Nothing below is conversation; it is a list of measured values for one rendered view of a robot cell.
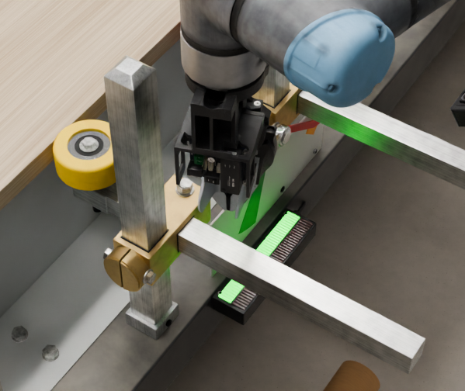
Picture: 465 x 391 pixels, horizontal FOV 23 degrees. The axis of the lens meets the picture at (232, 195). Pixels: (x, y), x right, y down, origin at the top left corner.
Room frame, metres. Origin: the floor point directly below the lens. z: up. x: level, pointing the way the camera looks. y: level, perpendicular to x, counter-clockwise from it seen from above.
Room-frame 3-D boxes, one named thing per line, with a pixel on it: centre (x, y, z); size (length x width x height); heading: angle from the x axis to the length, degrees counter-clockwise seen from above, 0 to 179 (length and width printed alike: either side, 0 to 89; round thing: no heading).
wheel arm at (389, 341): (0.74, -0.01, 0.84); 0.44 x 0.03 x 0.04; 56
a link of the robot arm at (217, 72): (0.74, 0.00, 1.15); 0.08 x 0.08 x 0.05
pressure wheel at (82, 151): (0.85, 0.16, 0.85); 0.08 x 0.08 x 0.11
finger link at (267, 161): (0.75, -0.02, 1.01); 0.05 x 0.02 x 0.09; 76
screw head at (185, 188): (0.83, 0.05, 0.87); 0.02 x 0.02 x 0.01
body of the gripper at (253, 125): (0.73, 0.01, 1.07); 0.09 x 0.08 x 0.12; 166
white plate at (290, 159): (0.93, -0.05, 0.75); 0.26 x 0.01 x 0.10; 146
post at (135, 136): (0.76, 0.09, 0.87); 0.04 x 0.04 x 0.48; 56
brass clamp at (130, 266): (0.78, 0.08, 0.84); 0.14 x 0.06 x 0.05; 146
